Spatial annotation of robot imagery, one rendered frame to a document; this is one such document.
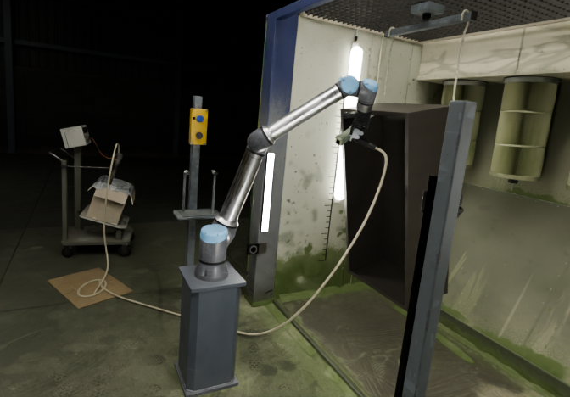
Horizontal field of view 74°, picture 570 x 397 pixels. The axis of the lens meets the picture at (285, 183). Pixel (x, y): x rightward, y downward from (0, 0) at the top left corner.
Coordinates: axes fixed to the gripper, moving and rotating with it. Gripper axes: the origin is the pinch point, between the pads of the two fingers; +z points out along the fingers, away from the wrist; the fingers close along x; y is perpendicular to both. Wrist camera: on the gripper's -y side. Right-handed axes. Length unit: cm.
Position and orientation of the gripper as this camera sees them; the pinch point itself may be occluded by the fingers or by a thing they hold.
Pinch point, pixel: (351, 137)
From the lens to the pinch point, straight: 234.5
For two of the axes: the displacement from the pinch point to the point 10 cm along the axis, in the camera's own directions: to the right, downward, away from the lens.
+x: 5.7, -4.8, 6.7
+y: 8.2, 4.5, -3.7
